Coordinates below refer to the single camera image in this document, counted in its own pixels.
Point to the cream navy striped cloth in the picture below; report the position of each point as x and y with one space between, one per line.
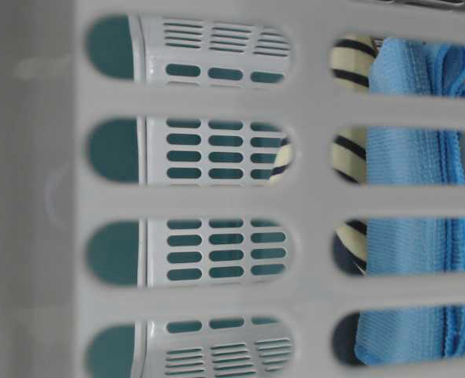
350 61

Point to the white plastic shopping basket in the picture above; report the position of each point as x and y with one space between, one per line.
51 99

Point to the blue microfiber cloth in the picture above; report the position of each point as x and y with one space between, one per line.
408 246

